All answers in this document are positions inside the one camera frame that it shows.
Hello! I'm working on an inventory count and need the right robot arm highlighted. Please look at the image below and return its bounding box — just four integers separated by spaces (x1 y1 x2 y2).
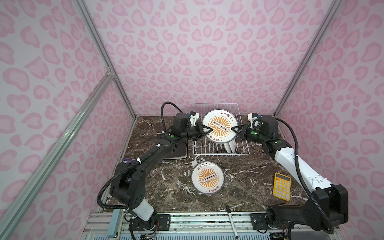
232 113 349 235

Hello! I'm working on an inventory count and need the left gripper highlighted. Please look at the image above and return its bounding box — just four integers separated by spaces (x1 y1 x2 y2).
181 122 213 142

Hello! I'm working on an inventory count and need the purple book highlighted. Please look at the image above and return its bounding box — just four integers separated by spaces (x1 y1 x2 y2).
122 160 141 180

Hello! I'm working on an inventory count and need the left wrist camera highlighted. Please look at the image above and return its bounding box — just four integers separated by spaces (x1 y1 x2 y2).
189 111 200 127

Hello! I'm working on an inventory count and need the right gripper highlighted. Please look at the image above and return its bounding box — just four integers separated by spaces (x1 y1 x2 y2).
230 123 268 145

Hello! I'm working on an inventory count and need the grey box on rail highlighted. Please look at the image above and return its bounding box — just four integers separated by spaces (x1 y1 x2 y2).
107 209 124 240

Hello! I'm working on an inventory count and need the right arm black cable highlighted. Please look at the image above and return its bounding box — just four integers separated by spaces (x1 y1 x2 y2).
251 116 335 235

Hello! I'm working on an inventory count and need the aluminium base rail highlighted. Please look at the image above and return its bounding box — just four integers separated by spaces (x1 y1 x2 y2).
80 211 340 240

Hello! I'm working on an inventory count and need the yellow calculator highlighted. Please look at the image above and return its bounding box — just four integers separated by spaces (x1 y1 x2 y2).
273 173 291 202

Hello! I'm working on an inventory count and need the black marker pen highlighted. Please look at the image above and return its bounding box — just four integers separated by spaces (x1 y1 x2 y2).
226 205 239 240

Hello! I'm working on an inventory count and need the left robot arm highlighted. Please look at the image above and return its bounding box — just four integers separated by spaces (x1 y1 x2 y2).
97 112 213 230

